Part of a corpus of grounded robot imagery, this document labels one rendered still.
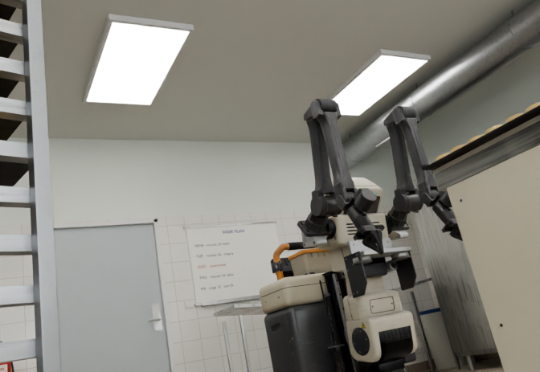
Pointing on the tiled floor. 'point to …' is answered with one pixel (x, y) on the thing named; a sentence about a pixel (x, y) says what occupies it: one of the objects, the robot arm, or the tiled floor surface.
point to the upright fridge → (454, 288)
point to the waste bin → (439, 340)
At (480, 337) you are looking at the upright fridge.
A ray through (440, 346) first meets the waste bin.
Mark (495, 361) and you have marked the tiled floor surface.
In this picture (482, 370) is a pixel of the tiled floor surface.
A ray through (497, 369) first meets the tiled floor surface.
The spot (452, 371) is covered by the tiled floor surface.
